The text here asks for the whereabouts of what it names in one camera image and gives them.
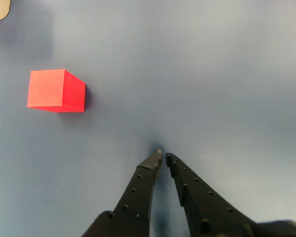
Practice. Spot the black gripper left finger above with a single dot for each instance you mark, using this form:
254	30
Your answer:
135	197

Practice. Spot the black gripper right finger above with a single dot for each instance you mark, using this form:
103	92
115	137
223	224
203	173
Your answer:
202	209

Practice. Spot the red cube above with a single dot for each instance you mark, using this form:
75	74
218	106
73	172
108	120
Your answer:
51	90

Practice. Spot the blue-grey table mat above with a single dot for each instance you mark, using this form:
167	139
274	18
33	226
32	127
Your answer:
187	74

